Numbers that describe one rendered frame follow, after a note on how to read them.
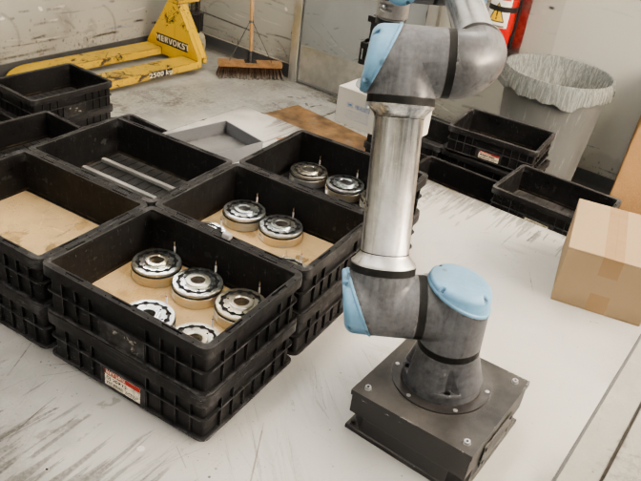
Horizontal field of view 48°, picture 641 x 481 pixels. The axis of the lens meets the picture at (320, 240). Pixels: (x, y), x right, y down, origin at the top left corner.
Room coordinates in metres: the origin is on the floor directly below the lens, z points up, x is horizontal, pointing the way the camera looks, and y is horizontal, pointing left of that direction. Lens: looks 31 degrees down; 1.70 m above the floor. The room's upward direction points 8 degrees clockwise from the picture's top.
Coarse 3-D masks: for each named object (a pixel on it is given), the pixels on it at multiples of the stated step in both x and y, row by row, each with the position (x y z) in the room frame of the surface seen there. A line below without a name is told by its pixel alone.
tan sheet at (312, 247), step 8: (216, 216) 1.49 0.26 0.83; (232, 232) 1.43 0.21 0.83; (240, 232) 1.44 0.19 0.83; (248, 232) 1.44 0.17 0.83; (256, 232) 1.44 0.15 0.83; (304, 232) 1.48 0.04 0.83; (248, 240) 1.40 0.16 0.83; (256, 240) 1.41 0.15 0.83; (304, 240) 1.44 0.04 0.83; (312, 240) 1.44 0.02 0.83; (320, 240) 1.45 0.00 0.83; (264, 248) 1.38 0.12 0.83; (272, 248) 1.38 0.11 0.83; (280, 248) 1.39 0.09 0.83; (288, 248) 1.39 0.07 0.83; (296, 248) 1.40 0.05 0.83; (304, 248) 1.40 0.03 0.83; (312, 248) 1.41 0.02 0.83; (320, 248) 1.41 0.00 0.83; (288, 256) 1.36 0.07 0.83; (296, 256) 1.37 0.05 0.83; (304, 256) 1.37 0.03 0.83; (312, 256) 1.37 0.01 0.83
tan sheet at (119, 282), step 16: (112, 272) 1.21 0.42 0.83; (128, 272) 1.21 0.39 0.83; (112, 288) 1.15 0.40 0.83; (128, 288) 1.16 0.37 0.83; (144, 288) 1.17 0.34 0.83; (160, 288) 1.17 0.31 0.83; (224, 288) 1.20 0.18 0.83; (176, 304) 1.13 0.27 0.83; (176, 320) 1.08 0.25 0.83; (192, 320) 1.09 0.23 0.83; (208, 320) 1.09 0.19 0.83
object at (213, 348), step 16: (144, 208) 1.31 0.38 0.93; (112, 224) 1.23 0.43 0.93; (192, 224) 1.28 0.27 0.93; (80, 240) 1.16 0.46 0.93; (224, 240) 1.23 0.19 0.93; (64, 256) 1.11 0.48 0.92; (256, 256) 1.19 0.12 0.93; (48, 272) 1.06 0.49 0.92; (64, 272) 1.05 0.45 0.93; (288, 272) 1.15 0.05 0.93; (80, 288) 1.02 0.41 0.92; (96, 288) 1.01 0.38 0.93; (288, 288) 1.10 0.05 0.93; (112, 304) 0.98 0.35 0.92; (128, 304) 0.98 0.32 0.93; (272, 304) 1.05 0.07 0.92; (128, 320) 0.97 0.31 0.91; (144, 320) 0.95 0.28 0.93; (160, 320) 0.95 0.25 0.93; (240, 320) 0.98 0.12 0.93; (256, 320) 1.01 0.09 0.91; (160, 336) 0.93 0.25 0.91; (176, 336) 0.92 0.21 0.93; (224, 336) 0.93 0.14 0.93; (192, 352) 0.90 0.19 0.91; (208, 352) 0.90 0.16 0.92
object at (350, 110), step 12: (348, 84) 1.69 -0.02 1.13; (348, 96) 1.66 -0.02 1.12; (360, 96) 1.64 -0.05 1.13; (336, 108) 1.67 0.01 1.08; (348, 108) 1.66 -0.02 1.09; (360, 108) 1.64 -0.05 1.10; (336, 120) 1.67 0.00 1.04; (348, 120) 1.65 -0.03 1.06; (360, 120) 1.64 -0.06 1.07; (372, 120) 1.62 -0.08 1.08
